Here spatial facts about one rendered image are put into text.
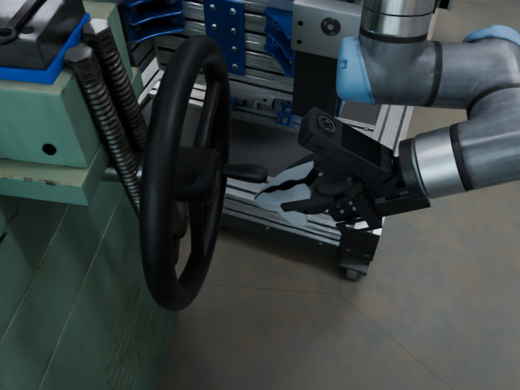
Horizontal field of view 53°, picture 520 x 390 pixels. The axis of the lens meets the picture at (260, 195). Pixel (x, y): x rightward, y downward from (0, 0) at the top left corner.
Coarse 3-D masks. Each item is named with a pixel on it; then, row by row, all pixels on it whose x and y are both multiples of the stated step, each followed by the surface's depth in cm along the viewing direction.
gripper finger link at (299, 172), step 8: (296, 168) 66; (304, 168) 65; (312, 168) 64; (280, 176) 66; (288, 176) 65; (296, 176) 65; (304, 176) 64; (312, 176) 64; (272, 184) 66; (280, 184) 65; (288, 184) 66; (296, 184) 65; (312, 184) 66; (264, 192) 66
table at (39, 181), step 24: (96, 0) 66; (0, 168) 48; (24, 168) 48; (48, 168) 48; (72, 168) 48; (96, 168) 50; (0, 192) 49; (24, 192) 49; (48, 192) 48; (72, 192) 48
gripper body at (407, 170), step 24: (408, 144) 57; (336, 168) 61; (408, 168) 56; (336, 192) 59; (360, 192) 60; (384, 192) 61; (408, 192) 60; (336, 216) 64; (360, 216) 63; (384, 216) 64
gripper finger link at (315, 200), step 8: (312, 192) 61; (296, 200) 62; (304, 200) 61; (312, 200) 60; (320, 200) 60; (328, 200) 59; (336, 200) 60; (288, 208) 62; (296, 208) 61; (304, 208) 60; (312, 208) 60; (320, 208) 60; (328, 208) 61
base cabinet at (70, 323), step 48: (96, 192) 73; (96, 240) 75; (48, 288) 63; (96, 288) 77; (144, 288) 101; (48, 336) 64; (96, 336) 79; (144, 336) 104; (0, 384) 55; (48, 384) 65; (96, 384) 81; (144, 384) 109
